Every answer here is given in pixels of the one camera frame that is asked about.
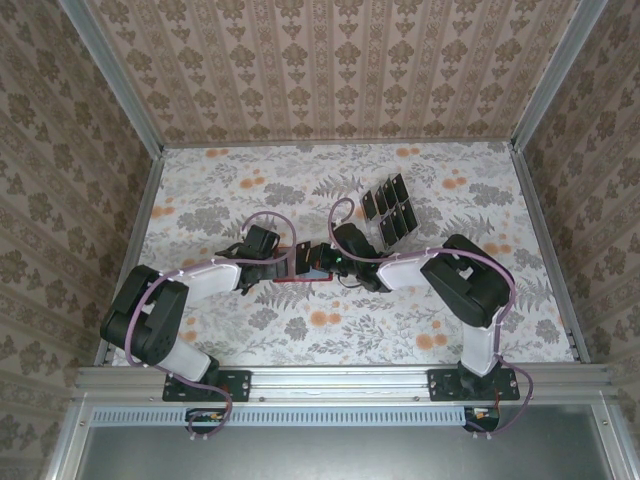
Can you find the floral patterned table cover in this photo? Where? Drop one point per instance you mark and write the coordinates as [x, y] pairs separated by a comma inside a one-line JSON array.
[[300, 170]]

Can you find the aluminium table side rail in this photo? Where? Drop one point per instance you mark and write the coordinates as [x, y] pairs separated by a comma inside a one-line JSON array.
[[537, 215], [142, 215]]

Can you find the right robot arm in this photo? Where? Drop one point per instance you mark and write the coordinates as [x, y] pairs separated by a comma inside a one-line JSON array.
[[405, 272]]

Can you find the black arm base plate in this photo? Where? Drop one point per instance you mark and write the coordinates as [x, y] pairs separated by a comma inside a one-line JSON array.
[[237, 386], [442, 386]]

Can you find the grey metal sheet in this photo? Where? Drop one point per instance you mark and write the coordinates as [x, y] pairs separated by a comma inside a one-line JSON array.
[[340, 455]]

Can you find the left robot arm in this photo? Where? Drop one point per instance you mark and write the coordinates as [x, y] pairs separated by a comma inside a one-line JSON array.
[[210, 280]]

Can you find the clear acrylic card stand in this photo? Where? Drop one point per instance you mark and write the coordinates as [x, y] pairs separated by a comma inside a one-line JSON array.
[[376, 235]]

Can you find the red leather card holder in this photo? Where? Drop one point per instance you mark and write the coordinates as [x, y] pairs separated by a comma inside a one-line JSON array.
[[317, 276]]

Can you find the aluminium frame post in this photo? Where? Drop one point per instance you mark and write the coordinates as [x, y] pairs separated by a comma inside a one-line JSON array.
[[114, 75], [555, 75]]

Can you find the aluminium mounting rail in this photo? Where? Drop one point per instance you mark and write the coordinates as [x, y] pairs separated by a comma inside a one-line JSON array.
[[340, 382]]

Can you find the black credit card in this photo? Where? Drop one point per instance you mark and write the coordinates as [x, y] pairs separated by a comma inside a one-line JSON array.
[[388, 231], [399, 185], [389, 193], [380, 199], [397, 223], [370, 206], [302, 257], [407, 216]]

